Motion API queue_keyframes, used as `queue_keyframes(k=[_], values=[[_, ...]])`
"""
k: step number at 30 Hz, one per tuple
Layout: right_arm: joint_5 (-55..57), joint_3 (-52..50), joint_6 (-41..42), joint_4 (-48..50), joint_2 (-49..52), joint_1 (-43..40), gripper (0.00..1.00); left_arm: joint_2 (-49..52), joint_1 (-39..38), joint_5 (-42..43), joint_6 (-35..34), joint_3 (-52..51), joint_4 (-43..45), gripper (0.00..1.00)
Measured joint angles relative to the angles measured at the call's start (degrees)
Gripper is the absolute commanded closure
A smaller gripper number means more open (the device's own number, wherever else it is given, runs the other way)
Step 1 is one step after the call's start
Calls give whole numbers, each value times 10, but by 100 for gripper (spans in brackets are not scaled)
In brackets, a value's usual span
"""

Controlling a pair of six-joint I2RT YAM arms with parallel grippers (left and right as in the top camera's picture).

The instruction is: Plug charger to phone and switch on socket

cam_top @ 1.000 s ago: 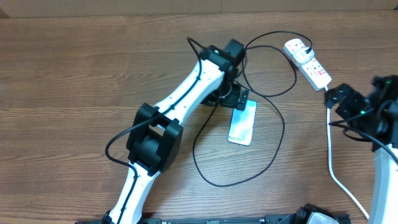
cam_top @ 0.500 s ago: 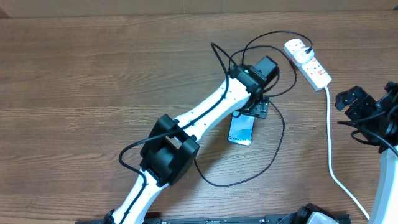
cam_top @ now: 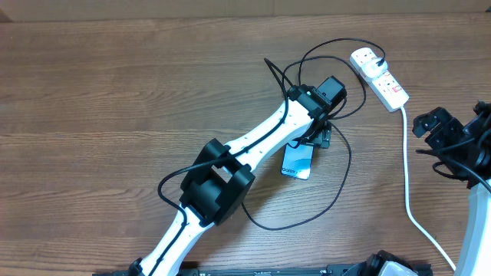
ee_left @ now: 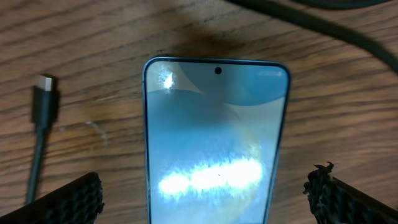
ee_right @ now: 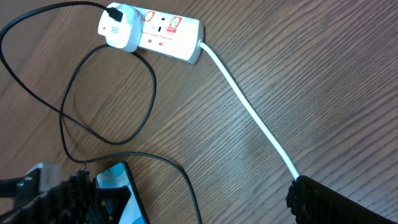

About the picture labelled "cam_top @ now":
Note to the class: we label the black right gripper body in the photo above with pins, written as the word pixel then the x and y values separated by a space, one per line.
pixel 446 134

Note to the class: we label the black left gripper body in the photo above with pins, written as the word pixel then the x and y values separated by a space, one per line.
pixel 321 136

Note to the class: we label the blue Galaxy smartphone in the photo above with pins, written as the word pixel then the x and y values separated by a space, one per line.
pixel 297 161

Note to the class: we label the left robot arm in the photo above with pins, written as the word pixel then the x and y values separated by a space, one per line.
pixel 222 174

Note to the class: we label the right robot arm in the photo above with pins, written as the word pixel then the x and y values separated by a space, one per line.
pixel 463 152

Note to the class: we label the white charger plug adapter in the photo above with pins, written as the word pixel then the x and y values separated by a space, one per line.
pixel 373 69

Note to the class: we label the white power strip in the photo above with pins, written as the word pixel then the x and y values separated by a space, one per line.
pixel 388 90

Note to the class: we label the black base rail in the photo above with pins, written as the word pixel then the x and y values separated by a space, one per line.
pixel 329 270

